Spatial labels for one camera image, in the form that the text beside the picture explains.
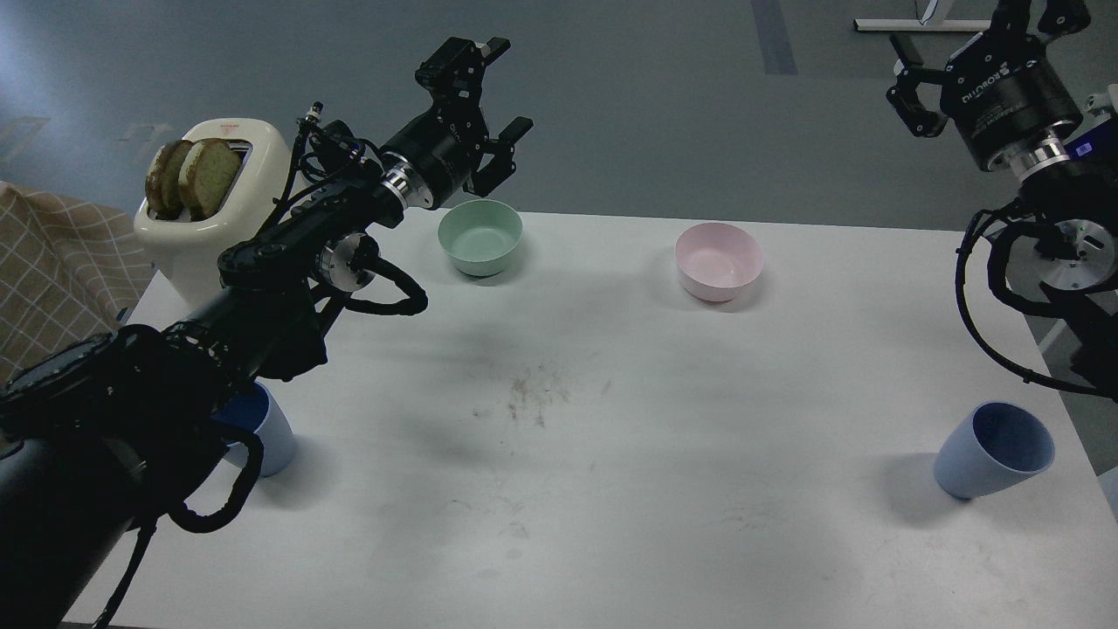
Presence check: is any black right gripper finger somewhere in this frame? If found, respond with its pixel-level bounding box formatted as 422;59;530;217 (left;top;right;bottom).
989;0;1093;40
885;34;951;139

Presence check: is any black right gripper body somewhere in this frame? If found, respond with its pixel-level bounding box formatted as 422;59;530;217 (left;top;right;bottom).
940;32;1083;172

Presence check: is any pink bowl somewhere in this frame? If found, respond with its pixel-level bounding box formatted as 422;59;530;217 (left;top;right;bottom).
673;222;765;303

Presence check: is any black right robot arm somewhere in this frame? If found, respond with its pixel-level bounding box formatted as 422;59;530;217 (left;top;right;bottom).
887;1;1115;399

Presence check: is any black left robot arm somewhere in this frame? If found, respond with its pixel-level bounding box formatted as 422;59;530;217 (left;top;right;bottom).
3;38;534;628

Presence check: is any white table leg base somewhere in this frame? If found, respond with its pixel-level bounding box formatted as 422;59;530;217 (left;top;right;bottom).
852;17;991;34

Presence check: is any green bowl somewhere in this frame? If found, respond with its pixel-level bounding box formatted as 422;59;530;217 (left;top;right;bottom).
437;199;524;278

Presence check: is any blue cup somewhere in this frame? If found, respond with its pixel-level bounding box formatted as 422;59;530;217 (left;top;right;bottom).
934;401;1055;499
210;382;297;478

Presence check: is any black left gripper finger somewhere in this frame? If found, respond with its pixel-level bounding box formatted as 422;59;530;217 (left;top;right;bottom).
415;37;511;114
463;116;536;197

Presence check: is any toast slice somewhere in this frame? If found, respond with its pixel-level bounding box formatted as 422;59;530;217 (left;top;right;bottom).
145;139;193;220
178;139;241;222

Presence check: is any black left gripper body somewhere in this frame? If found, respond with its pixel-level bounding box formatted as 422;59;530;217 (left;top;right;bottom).
381;87;491;210

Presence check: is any right toast slice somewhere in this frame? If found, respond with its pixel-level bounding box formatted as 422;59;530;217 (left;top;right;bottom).
178;139;241;222

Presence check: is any cream white toaster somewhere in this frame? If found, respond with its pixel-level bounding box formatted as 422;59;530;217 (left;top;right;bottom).
135;118;290;307

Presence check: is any left toast slice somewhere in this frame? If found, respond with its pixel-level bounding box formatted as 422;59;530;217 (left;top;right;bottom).
145;139;193;220

